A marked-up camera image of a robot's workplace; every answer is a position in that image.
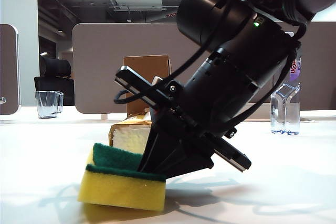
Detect gold tissue pack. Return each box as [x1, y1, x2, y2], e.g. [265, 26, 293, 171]
[109, 112, 153, 154]

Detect brown fabric desk partition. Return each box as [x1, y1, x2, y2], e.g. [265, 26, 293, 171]
[0, 24, 21, 116]
[71, 22, 336, 116]

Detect black office chair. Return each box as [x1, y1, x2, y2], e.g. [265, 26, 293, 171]
[33, 56, 76, 106]

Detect yellow sponge with green scourer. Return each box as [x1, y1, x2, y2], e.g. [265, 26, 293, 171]
[77, 142, 168, 211]

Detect beige metal cable tray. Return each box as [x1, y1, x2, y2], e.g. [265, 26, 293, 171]
[243, 102, 272, 123]

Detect brown cardboard box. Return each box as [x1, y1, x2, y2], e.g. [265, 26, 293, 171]
[123, 54, 173, 116]

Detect clear glass mug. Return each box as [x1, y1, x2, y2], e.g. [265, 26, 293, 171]
[34, 90, 65, 119]

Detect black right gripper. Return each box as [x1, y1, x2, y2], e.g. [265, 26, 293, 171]
[114, 65, 251, 179]

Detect clear plastic water bottle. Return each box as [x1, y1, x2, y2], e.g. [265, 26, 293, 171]
[270, 31, 302, 135]

